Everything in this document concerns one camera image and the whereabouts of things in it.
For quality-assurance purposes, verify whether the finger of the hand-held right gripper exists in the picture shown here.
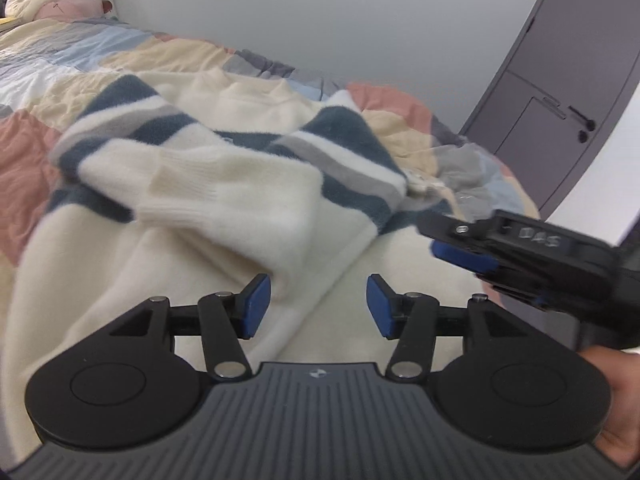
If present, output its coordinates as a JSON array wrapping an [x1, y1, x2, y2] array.
[[416, 211, 503, 242], [431, 239, 501, 277]]

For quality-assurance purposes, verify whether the cream navy striped sweater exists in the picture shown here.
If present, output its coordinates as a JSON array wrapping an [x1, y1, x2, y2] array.
[[0, 67, 506, 466]]

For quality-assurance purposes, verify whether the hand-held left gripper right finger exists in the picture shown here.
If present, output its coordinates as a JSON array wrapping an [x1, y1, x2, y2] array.
[[366, 273, 531, 381]]

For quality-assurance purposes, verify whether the person's right hand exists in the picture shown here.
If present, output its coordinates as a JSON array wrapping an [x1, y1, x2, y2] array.
[[580, 346, 640, 467]]

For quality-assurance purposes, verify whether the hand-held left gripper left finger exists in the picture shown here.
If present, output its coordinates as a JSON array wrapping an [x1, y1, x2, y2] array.
[[109, 273, 272, 381]]

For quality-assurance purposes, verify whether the black door handle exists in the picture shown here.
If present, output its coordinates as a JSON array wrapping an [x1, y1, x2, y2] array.
[[567, 105, 597, 143]]

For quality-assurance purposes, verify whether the grey door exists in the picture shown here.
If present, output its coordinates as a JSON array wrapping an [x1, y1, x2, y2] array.
[[459, 0, 640, 221]]

